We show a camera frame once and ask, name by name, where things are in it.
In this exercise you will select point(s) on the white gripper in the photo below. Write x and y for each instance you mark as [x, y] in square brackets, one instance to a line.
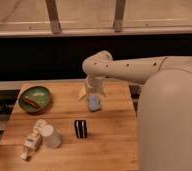
[92, 85]

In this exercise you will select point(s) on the white ceramic cup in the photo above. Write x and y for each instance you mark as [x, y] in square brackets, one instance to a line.
[50, 136]

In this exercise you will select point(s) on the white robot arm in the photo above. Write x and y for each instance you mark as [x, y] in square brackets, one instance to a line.
[164, 111]

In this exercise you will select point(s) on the black white striped eraser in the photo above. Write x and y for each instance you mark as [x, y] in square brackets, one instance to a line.
[80, 128]

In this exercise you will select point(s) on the green ceramic bowl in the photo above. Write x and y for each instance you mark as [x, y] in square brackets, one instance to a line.
[39, 94]

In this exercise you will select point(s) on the red chili pepper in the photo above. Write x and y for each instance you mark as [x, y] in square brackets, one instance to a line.
[31, 103]

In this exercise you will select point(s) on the white tube package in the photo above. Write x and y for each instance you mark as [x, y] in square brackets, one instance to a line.
[31, 144]

